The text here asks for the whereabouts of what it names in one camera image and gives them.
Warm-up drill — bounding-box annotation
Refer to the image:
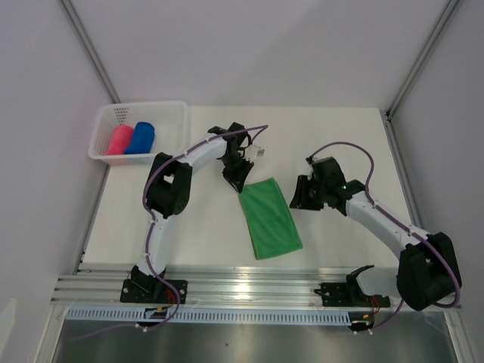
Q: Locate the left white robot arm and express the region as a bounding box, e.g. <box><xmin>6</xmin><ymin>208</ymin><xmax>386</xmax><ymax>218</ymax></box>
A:
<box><xmin>120</xmin><ymin>123</ymin><xmax>254</xmax><ymax>303</ymax></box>

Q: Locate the white slotted cable duct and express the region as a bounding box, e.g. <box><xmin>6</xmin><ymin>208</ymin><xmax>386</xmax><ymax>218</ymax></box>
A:
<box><xmin>66</xmin><ymin>306</ymin><xmax>351</xmax><ymax>326</ymax></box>

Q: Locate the aluminium mounting rail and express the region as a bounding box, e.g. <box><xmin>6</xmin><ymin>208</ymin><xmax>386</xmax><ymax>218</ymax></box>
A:
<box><xmin>51</xmin><ymin>265</ymin><xmax>464</xmax><ymax>313</ymax></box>

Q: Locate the green towel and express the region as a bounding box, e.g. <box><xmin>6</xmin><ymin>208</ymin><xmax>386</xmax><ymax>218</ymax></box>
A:
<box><xmin>239</xmin><ymin>178</ymin><xmax>303</xmax><ymax>260</ymax></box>

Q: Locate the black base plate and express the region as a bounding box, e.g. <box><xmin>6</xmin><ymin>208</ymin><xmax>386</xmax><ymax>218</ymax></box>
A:
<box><xmin>314</xmin><ymin>265</ymin><xmax>390</xmax><ymax>308</ymax></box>
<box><xmin>119</xmin><ymin>279</ymin><xmax>188</xmax><ymax>305</ymax></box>

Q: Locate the aluminium frame post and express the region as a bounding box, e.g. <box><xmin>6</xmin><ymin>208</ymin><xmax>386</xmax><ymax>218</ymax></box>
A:
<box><xmin>385</xmin><ymin>0</ymin><xmax>464</xmax><ymax>122</ymax></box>
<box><xmin>57</xmin><ymin>0</ymin><xmax>121</xmax><ymax>104</ymax></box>

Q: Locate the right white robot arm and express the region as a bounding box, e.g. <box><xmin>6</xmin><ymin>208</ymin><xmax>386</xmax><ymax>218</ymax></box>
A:
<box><xmin>290</xmin><ymin>157</ymin><xmax>462</xmax><ymax>311</ymax></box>

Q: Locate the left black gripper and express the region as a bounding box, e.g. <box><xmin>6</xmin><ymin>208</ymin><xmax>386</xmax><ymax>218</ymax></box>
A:
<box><xmin>219</xmin><ymin>153</ymin><xmax>253</xmax><ymax>193</ymax></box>

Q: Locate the white perforated plastic basket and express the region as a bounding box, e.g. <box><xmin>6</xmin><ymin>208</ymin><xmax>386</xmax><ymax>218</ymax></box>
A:
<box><xmin>88</xmin><ymin>101</ymin><xmax>190</xmax><ymax>166</ymax></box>

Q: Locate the right aluminium frame post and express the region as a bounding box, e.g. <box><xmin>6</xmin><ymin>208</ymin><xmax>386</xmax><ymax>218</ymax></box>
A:
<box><xmin>385</xmin><ymin>0</ymin><xmax>464</xmax><ymax>122</ymax></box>

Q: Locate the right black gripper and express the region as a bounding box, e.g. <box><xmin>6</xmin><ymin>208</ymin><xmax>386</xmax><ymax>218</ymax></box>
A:
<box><xmin>289</xmin><ymin>175</ymin><xmax>327</xmax><ymax>212</ymax></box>

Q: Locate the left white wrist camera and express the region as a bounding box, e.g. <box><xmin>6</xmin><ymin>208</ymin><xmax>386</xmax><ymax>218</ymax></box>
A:
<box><xmin>245</xmin><ymin>144</ymin><xmax>265</xmax><ymax>160</ymax></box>

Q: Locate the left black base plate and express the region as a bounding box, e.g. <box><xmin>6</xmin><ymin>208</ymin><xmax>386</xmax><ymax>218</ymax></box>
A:
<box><xmin>119</xmin><ymin>279</ymin><xmax>188</xmax><ymax>305</ymax></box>

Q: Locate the blue towel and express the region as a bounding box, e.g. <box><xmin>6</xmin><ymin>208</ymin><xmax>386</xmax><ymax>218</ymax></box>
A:
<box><xmin>124</xmin><ymin>122</ymin><xmax>155</xmax><ymax>154</ymax></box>

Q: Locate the red towel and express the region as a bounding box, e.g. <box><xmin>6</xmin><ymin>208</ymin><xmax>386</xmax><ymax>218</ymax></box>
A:
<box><xmin>105</xmin><ymin>124</ymin><xmax>134</xmax><ymax>155</ymax></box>

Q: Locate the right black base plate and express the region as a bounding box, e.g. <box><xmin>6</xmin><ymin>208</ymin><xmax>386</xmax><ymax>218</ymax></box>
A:
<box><xmin>314</xmin><ymin>265</ymin><xmax>390</xmax><ymax>308</ymax></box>

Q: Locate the left aluminium frame post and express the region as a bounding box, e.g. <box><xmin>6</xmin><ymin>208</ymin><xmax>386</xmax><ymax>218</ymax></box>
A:
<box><xmin>57</xmin><ymin>0</ymin><xmax>121</xmax><ymax>104</ymax></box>

